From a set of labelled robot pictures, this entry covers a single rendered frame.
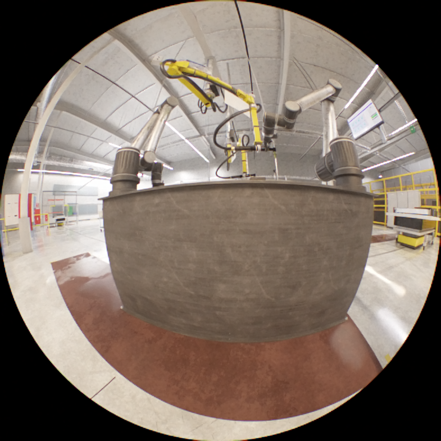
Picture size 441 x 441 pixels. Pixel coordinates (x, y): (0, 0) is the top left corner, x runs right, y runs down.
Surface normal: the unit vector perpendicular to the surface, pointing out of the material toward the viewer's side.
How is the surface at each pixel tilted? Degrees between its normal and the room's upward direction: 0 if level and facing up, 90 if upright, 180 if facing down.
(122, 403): 0
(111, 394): 0
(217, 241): 90
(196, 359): 0
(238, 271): 90
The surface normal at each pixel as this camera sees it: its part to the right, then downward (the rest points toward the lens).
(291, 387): -0.01, -1.00
